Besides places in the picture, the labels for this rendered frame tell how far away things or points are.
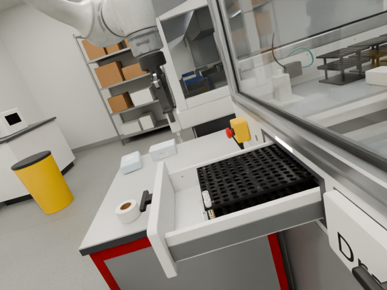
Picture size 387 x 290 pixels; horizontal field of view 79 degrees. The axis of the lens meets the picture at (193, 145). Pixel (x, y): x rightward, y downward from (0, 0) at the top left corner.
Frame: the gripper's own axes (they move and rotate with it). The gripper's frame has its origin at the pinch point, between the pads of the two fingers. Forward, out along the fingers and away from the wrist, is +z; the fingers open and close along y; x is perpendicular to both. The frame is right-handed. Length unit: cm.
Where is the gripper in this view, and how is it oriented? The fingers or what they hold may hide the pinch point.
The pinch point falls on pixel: (173, 120)
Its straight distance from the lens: 73.7
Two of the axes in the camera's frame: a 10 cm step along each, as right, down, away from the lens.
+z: 3.0, 8.8, 3.5
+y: -0.1, 3.7, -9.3
